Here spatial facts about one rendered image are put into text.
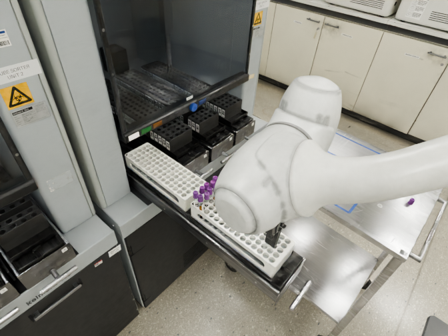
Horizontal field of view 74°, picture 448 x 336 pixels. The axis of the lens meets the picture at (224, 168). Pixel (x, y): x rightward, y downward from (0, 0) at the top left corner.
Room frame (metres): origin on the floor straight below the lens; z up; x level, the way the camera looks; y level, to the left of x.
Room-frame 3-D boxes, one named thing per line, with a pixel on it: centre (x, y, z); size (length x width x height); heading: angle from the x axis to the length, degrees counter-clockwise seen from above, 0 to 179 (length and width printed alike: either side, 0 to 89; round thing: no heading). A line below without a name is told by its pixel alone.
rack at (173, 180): (0.70, 0.19, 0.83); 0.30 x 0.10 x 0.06; 52
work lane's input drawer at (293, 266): (0.59, 0.05, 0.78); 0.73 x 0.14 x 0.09; 52
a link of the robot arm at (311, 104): (0.43, -0.13, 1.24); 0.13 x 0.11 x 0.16; 149
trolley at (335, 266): (0.82, -0.44, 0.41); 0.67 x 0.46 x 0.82; 50
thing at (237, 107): (1.12, -0.01, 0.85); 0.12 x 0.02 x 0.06; 141
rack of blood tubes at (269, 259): (0.50, -0.06, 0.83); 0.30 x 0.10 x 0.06; 52
